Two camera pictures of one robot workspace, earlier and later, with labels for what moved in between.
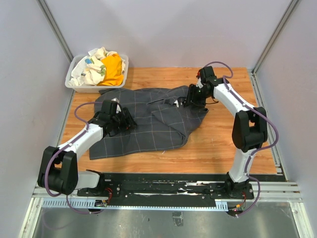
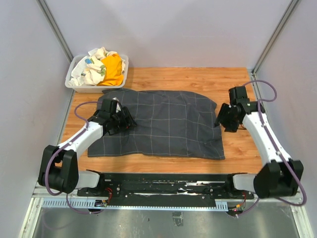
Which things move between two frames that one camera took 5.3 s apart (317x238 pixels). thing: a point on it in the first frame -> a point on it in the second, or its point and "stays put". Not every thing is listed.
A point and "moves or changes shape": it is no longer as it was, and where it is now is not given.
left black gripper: x=128 y=122 stays put
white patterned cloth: x=91 y=70 stays put
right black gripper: x=191 y=97 -> x=221 y=119
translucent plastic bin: x=74 y=60 stays put
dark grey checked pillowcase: x=162 y=121 moves or changes shape
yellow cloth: x=112 y=65 stays put
